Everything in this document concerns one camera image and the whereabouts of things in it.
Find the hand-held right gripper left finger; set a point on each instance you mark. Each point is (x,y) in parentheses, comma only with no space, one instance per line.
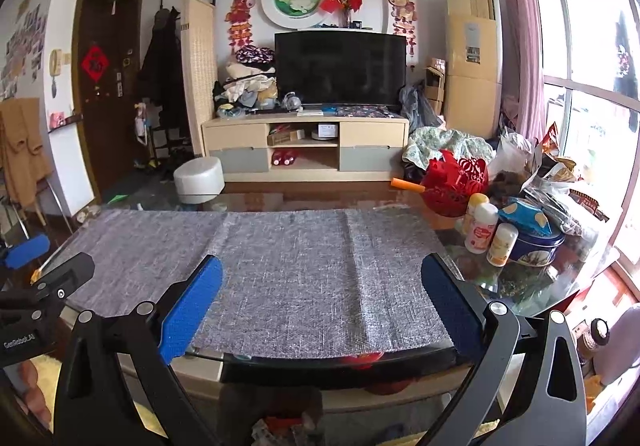
(192,308)

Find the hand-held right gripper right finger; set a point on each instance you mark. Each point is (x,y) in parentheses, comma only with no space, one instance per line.
(450,308)

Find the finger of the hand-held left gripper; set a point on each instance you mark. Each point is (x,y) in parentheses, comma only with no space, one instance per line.
(27,250)
(70,273)

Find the person's left hand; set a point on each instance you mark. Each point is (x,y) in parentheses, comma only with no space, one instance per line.
(32,391)

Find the white bottle yellow label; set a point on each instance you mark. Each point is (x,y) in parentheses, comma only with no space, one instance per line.
(501,246)

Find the white bottle pink label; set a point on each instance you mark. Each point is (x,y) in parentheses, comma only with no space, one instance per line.
(481,228)

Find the beige coat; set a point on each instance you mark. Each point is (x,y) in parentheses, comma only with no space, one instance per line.
(20,145)

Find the yellow-capped white bottle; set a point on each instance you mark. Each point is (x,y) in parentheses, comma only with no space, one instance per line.
(474,206)

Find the blue cookie tin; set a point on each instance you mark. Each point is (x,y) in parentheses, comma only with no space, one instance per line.
(540,248)

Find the grey table mat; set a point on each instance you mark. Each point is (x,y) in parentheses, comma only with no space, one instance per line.
(300,266)

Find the red paper-cut basket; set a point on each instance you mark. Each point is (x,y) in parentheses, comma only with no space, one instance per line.
(452,186)

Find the white round stool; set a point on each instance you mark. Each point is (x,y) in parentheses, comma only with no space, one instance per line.
(199,178)

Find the orange foam stick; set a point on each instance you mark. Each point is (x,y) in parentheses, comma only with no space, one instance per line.
(407,185)

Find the brown wooden door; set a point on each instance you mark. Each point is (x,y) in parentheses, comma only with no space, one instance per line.
(107,125)

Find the floral cloth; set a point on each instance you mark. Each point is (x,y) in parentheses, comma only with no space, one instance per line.
(450,145)

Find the pile of snack bags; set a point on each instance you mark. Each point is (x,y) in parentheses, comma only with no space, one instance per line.
(555,175)

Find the red door decoration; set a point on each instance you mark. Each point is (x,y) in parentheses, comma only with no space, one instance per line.
(95,64)

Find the grey plastic bag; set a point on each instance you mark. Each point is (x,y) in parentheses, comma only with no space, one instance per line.
(411,105)

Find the beige standing air conditioner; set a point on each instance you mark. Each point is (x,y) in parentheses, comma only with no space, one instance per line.
(472,90)

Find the cardboard boxes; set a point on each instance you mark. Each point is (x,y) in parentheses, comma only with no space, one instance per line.
(435,85)

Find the dark hanging coats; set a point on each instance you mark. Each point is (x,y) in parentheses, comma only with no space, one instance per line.
(162,65)

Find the pile of clothes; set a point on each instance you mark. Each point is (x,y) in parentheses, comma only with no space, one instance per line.
(247,83)

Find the woven folding screen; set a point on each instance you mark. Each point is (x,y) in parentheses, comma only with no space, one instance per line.
(200,75)

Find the black television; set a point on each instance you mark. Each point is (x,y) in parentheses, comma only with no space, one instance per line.
(340,68)

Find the pink curtain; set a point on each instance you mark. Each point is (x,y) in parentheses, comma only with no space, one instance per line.
(515,25)

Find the red fish hanging decoration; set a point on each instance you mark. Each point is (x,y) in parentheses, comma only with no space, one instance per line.
(241,15)

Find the black window decoration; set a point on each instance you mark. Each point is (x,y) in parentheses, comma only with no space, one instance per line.
(627,70)

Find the sunflower vase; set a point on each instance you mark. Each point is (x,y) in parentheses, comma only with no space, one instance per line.
(345,0)

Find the wall intercom phone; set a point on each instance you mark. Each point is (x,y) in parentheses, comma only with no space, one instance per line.
(55,63)

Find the wall photo collage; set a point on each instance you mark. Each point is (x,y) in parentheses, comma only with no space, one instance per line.
(22,50)

